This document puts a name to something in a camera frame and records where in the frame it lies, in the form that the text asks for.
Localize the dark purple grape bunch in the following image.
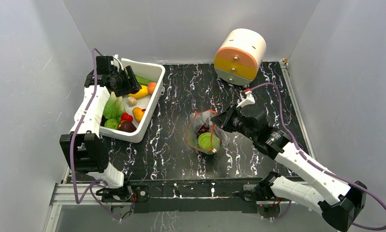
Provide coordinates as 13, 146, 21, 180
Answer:
196, 124, 210, 138

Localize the clear zip top bag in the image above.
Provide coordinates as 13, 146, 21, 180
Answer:
186, 110, 229, 155

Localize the yellow lemon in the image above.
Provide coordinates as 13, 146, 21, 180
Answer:
128, 85, 150, 99

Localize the green cabbage ball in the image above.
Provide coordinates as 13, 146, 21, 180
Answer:
198, 132, 221, 155

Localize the green lettuce leaf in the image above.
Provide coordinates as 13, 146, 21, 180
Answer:
103, 92, 126, 119

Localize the orange peach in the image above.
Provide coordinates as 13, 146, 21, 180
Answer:
147, 82, 157, 95

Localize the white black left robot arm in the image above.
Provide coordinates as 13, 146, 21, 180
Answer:
59, 55, 141, 201

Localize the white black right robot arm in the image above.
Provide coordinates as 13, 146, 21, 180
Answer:
211, 104, 366, 232

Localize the beige garlic bulb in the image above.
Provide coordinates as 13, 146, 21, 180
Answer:
127, 96, 137, 107

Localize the dark green leaf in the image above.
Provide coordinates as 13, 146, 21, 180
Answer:
135, 75, 152, 86

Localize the red pepper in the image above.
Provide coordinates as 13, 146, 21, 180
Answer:
120, 113, 133, 122

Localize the white plastic bin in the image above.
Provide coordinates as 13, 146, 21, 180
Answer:
74, 57, 166, 144

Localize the orange mango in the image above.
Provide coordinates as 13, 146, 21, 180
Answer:
132, 107, 145, 123

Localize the small green sprout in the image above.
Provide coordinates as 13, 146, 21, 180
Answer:
104, 118, 119, 130

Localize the dark red plum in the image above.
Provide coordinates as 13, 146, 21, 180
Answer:
117, 120, 136, 133

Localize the round pastel drawer cabinet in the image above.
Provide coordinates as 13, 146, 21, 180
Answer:
214, 29, 267, 86

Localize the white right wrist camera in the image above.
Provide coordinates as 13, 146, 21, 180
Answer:
236, 89, 255, 108

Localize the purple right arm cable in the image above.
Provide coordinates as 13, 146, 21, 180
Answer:
244, 82, 386, 231

